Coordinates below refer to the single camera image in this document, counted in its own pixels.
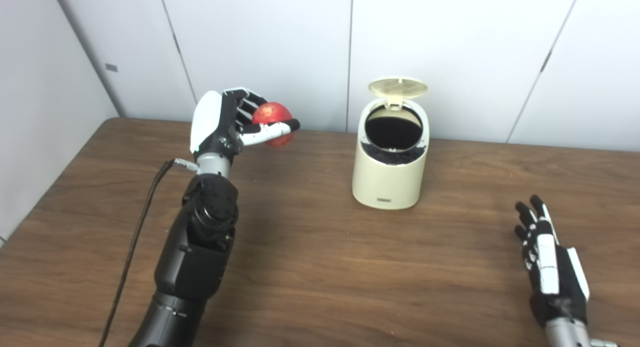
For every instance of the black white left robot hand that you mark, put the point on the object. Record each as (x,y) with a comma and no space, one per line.
(215,122)

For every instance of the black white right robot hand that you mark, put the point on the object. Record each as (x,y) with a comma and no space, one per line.
(552,272)

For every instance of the red apple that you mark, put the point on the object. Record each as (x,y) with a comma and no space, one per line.
(272,115)

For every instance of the cream round bin lid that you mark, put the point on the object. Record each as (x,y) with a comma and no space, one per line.
(397,87)

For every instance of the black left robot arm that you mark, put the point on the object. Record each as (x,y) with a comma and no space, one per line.
(195,252)

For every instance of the cream-colored bin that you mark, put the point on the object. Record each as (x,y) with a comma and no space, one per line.
(390,179)

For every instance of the small grey wall label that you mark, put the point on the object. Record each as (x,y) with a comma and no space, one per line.
(111,67)

